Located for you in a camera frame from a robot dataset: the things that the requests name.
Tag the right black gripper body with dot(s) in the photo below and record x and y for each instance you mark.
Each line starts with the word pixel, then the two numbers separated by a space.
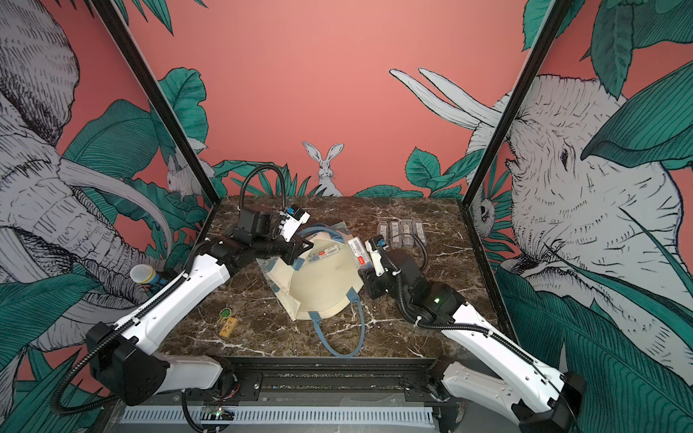
pixel 379 287

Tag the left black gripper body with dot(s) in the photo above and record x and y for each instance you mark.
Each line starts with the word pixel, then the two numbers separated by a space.
pixel 276 246

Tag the clear case red label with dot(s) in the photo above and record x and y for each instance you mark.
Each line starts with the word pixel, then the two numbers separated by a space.
pixel 362 257

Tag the cream canvas tote bag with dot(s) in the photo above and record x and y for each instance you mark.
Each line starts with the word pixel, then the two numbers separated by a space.
pixel 315 290

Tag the clear compass case barcode label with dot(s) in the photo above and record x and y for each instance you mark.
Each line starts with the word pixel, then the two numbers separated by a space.
pixel 383 230

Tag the clear compass case gold label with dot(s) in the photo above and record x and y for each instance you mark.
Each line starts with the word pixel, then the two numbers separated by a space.
pixel 395 234

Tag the clear case blue parts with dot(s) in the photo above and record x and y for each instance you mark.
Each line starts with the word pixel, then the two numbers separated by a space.
pixel 420 231

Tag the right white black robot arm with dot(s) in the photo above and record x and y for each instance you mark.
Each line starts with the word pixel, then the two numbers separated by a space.
pixel 535 396

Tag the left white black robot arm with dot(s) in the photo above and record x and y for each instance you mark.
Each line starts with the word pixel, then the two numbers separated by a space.
pixel 125 356

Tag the green round tag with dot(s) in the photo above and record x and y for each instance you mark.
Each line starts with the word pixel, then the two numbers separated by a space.
pixel 224 313

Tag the small wooden tag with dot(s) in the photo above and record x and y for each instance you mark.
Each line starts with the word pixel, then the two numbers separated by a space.
pixel 228 327

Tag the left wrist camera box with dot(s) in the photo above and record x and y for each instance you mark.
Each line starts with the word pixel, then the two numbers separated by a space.
pixel 262 223

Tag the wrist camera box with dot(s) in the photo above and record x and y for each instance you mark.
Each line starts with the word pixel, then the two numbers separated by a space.
pixel 389 263
pixel 262 223

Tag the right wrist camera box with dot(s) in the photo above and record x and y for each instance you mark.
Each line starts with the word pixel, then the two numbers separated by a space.
pixel 389 263

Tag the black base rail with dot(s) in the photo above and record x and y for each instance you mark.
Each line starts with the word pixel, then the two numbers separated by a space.
pixel 330 379

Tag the white vented cable duct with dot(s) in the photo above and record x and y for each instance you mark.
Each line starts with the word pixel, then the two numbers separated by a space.
pixel 420 417

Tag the black left frame post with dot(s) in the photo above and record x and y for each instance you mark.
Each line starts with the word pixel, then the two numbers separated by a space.
pixel 110 15

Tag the black frame post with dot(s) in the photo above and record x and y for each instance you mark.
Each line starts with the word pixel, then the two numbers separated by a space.
pixel 110 15
pixel 552 23

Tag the black right frame post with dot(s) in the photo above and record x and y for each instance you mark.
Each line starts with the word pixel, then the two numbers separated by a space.
pixel 552 23

